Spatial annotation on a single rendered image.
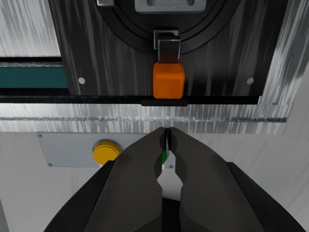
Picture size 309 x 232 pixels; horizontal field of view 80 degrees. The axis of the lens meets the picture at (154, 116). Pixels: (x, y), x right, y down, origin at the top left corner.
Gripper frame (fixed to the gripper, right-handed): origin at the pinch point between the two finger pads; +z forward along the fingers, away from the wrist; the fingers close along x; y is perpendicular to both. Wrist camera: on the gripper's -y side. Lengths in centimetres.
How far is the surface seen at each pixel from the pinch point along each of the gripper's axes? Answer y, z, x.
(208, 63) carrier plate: -2.5, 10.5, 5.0
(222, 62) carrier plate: -2.6, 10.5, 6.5
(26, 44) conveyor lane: -4.1, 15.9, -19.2
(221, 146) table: 17.2, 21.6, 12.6
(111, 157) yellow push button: 11.0, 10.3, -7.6
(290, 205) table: 36, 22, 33
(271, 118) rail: 5.4, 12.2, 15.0
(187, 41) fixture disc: -5.1, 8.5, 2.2
